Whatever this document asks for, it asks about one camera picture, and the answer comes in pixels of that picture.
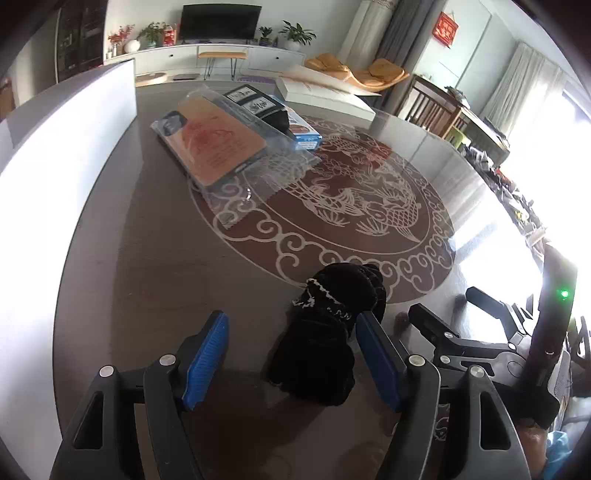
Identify red wall hanging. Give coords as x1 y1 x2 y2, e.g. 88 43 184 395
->
432 12 459 48

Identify black instruction box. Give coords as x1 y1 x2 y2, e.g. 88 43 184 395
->
224 85 290 134

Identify white cardboard box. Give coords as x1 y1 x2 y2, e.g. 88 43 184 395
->
1 60 137 479

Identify dark glass display cabinet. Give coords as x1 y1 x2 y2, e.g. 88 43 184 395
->
55 0 108 83

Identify white tv cabinet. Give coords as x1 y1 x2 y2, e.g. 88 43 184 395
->
104 43 305 80

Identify potted green plant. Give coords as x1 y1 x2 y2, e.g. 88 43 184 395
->
280 20 317 51

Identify clear bag with orange card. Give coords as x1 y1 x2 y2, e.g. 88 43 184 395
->
151 85 320 229

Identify purple mat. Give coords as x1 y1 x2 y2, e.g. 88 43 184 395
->
238 75 276 85

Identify black television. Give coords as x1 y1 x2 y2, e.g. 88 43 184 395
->
177 4 262 43

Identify orange lounge chair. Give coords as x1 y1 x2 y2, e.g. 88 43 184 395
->
304 53 410 93

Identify red flowers in vase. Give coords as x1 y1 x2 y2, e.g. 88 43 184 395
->
108 24 134 57

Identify wooden bench with hairpin legs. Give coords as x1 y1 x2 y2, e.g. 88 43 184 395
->
197 49 249 80

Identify flat white box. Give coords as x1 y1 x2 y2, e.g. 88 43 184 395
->
276 77 376 121

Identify black sock bundle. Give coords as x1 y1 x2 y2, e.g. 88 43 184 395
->
264 262 387 407

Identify wooden dining chair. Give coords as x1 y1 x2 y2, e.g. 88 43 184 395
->
394 75 464 138

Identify blue white carton box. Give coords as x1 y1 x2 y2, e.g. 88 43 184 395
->
271 95 322 151

